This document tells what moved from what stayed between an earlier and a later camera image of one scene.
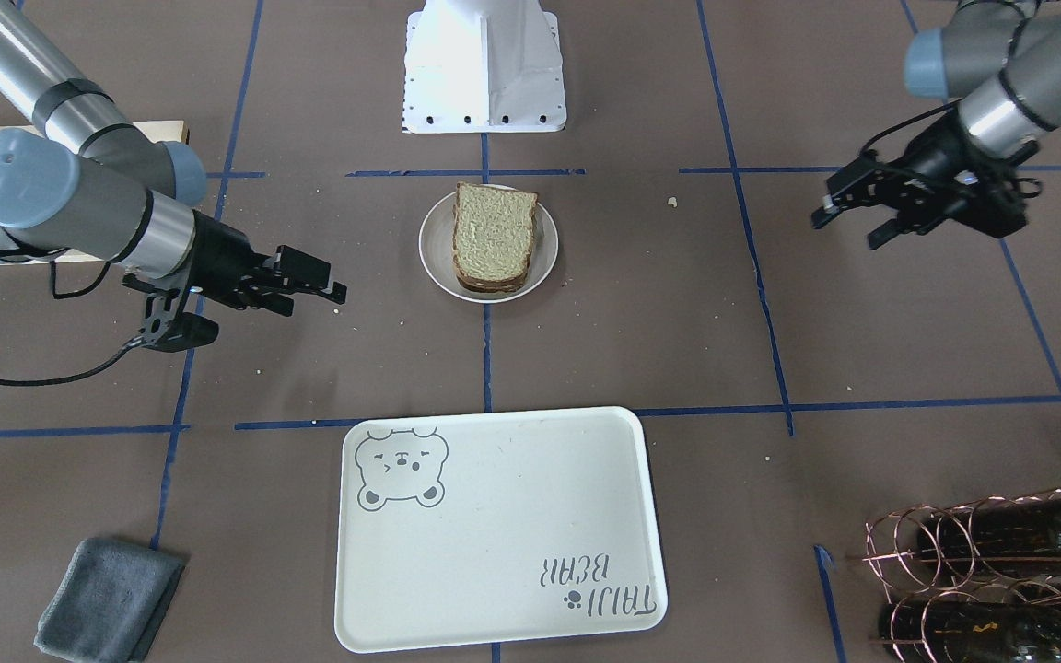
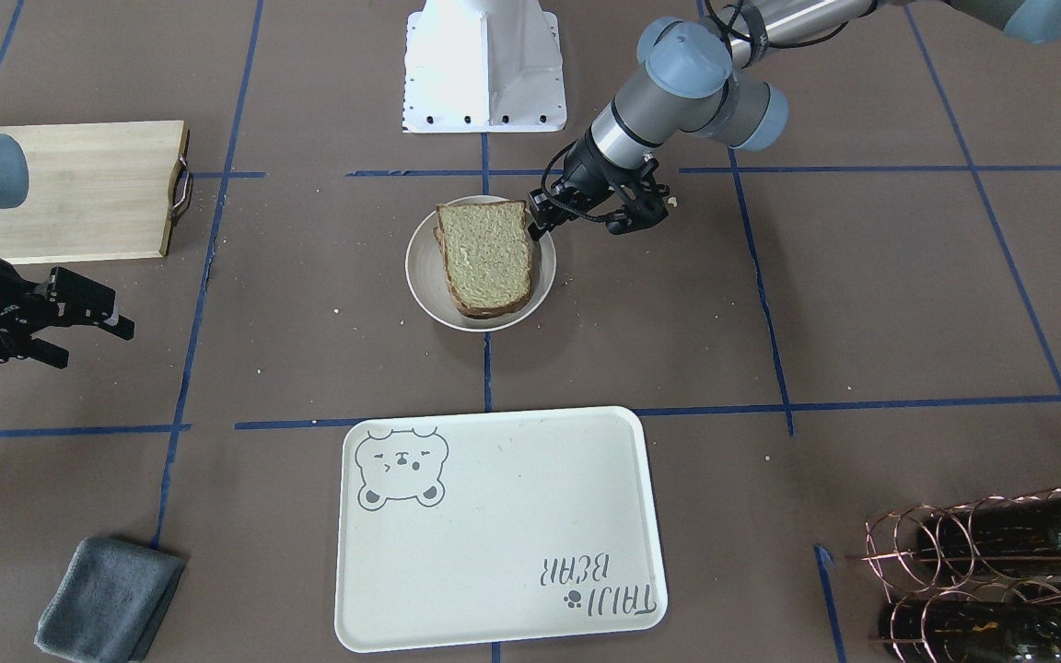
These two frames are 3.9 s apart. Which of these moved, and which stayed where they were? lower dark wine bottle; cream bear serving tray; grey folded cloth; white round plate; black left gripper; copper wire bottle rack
Moved: black left gripper; white round plate
Stayed: copper wire bottle rack; cream bear serving tray; lower dark wine bottle; grey folded cloth
